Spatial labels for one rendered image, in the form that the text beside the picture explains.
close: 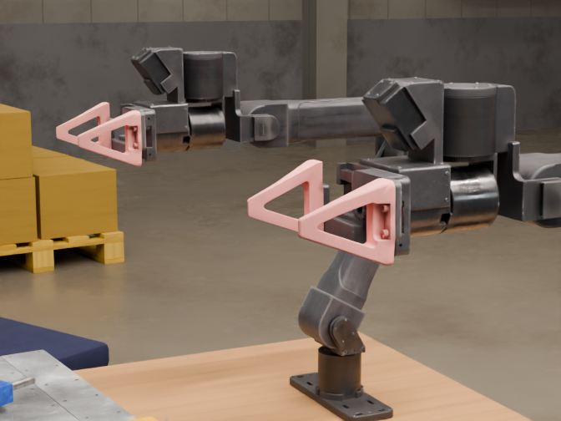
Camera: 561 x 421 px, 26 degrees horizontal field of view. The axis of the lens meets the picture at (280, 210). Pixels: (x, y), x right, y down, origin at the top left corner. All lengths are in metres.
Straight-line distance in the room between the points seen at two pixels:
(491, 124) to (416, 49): 10.39
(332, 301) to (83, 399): 0.39
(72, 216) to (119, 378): 4.31
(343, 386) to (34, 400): 0.44
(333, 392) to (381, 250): 0.80
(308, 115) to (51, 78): 8.46
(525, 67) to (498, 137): 11.09
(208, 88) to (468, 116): 0.60
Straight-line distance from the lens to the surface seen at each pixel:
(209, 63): 1.57
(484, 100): 1.04
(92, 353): 3.05
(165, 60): 1.55
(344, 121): 1.67
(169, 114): 1.55
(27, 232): 6.07
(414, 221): 1.02
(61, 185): 6.12
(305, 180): 1.05
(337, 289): 1.70
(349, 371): 1.74
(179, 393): 1.81
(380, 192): 0.95
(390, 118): 1.01
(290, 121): 1.62
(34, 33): 10.00
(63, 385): 1.86
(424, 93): 1.02
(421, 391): 1.83
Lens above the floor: 1.38
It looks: 10 degrees down
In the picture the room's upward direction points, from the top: straight up
